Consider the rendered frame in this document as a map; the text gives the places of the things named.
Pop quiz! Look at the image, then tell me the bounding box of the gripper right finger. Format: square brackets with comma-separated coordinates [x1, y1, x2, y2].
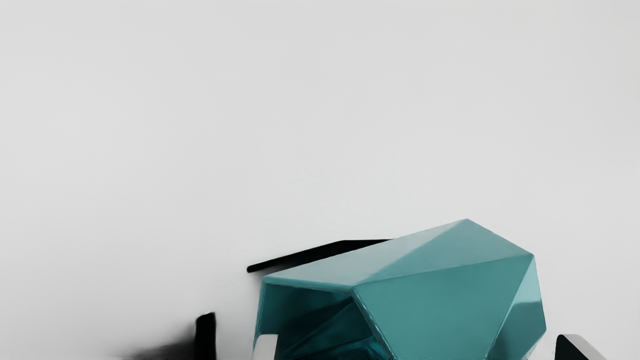
[554, 333, 609, 360]

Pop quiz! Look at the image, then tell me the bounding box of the teal faceted mug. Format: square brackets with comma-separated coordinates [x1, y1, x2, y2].
[252, 218, 547, 360]

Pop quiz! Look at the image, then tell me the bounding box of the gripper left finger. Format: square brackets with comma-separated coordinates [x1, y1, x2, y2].
[251, 333, 279, 360]

